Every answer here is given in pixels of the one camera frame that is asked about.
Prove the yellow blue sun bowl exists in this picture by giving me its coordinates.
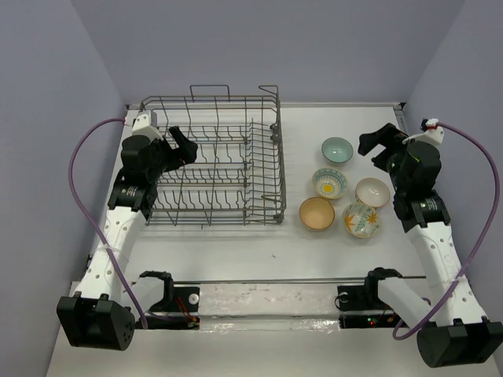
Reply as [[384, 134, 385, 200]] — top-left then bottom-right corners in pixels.
[[312, 168, 348, 199]]

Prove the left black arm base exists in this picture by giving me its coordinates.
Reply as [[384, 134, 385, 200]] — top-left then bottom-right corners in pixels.
[[130, 271, 200, 330]]

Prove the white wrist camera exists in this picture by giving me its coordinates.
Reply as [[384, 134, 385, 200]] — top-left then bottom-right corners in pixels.
[[132, 111, 163, 141], [402, 119, 444, 147]]

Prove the teal ceramic bowl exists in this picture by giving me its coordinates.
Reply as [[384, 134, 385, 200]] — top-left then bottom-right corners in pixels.
[[321, 137, 354, 163]]

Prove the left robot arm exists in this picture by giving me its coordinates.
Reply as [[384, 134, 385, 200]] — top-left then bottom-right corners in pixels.
[[57, 126, 198, 351]]

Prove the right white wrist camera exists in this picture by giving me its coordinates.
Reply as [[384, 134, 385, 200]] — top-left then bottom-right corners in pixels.
[[402, 119, 444, 147]]

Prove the purple cable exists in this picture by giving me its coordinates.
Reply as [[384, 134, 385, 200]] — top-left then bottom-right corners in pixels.
[[392, 122, 499, 341], [68, 118, 149, 330]]

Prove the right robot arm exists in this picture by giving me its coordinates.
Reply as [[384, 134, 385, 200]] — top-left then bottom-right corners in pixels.
[[358, 119, 502, 368]]

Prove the tan orange bowl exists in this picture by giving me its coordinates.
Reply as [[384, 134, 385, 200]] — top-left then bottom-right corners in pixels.
[[299, 197, 336, 231]]

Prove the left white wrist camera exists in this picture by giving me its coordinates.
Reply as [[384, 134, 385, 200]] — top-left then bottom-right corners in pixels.
[[132, 111, 163, 141]]

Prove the grey wire dish rack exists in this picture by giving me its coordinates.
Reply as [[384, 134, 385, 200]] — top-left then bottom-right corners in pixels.
[[137, 85, 286, 227]]

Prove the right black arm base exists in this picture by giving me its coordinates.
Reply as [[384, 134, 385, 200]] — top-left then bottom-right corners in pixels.
[[334, 267, 402, 329]]

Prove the white pink rimmed bowl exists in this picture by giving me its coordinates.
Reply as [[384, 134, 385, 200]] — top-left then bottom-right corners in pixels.
[[354, 178, 391, 208]]

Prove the leaf patterned white bowl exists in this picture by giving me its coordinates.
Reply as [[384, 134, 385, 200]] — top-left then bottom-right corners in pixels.
[[343, 203, 382, 239]]

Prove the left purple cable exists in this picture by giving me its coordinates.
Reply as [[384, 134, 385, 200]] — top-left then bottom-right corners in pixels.
[[68, 118, 149, 330]]

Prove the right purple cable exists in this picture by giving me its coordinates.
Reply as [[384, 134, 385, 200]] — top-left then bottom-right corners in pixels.
[[392, 122, 499, 341]]

